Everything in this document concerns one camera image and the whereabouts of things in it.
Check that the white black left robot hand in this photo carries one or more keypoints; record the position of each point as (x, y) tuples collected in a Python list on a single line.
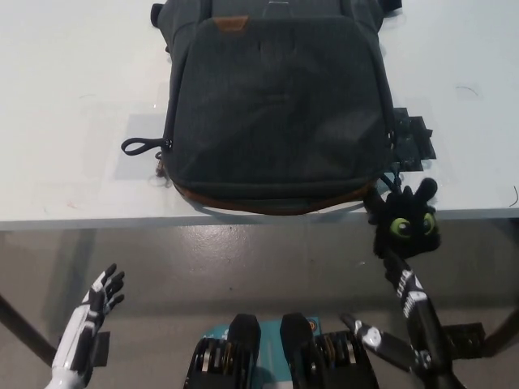
[(87, 320)]

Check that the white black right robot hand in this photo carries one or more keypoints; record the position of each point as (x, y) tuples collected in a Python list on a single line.
[(421, 324)]

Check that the dark grey backpack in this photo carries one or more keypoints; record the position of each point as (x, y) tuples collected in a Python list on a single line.
[(275, 105)]

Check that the black ribbed right robot block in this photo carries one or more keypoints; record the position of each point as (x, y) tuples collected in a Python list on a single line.
[(324, 356)]

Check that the black ribbed robot block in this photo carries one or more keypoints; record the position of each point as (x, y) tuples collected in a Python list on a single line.
[(324, 356), (227, 356)]

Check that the black ribbed left robot block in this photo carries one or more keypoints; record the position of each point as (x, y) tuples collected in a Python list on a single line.
[(227, 356)]

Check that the black floor tape marker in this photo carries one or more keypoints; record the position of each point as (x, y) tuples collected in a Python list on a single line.
[(464, 338), (99, 348)]

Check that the dark table leg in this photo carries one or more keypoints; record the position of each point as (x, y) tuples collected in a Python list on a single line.
[(503, 328)]

